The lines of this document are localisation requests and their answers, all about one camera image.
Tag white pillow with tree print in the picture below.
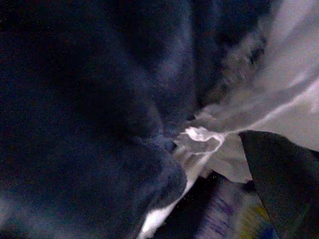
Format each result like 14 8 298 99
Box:
137 0 319 239

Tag dark blue fleece blanket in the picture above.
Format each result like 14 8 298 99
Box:
0 0 270 239

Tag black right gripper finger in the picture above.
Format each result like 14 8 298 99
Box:
238 130 319 239

